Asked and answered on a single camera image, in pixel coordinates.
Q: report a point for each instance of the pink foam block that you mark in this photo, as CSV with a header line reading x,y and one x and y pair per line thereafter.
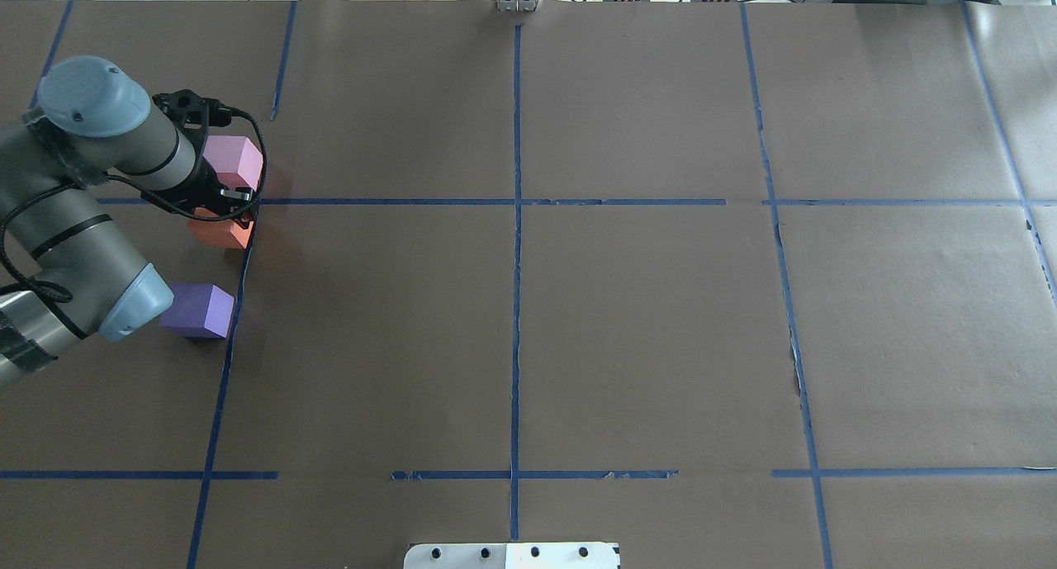
x,y
237,161

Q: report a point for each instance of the orange foam block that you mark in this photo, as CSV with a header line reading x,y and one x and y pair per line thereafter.
x,y
229,234

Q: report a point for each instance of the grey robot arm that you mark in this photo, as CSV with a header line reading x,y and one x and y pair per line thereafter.
x,y
94,124

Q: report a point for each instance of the purple foam block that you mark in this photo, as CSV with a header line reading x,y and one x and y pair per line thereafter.
x,y
199,311

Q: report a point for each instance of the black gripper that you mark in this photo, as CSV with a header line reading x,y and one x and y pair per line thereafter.
x,y
207,187

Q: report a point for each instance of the white mounting plate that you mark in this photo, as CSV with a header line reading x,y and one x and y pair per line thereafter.
x,y
514,555

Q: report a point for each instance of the long blue tape strip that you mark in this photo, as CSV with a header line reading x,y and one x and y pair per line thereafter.
x,y
207,471

